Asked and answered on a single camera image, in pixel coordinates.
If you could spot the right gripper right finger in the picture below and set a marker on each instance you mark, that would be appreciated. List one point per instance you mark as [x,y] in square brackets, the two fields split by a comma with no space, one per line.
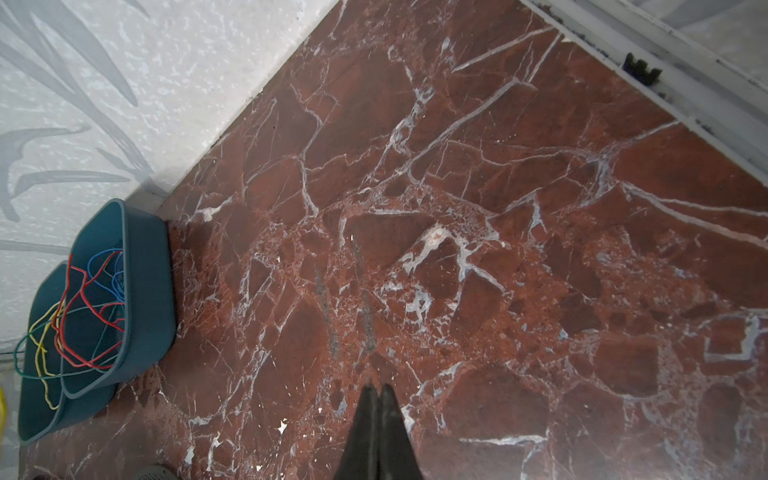
[396,457]

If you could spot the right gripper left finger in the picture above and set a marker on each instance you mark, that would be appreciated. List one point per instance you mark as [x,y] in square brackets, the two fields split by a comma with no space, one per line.
[360,456]

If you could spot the teal bin with yellow cables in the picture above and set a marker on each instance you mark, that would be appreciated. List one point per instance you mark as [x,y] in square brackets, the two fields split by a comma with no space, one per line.
[44,407]

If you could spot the teal bin with red cables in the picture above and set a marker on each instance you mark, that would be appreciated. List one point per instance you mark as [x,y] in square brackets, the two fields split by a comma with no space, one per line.
[119,315]

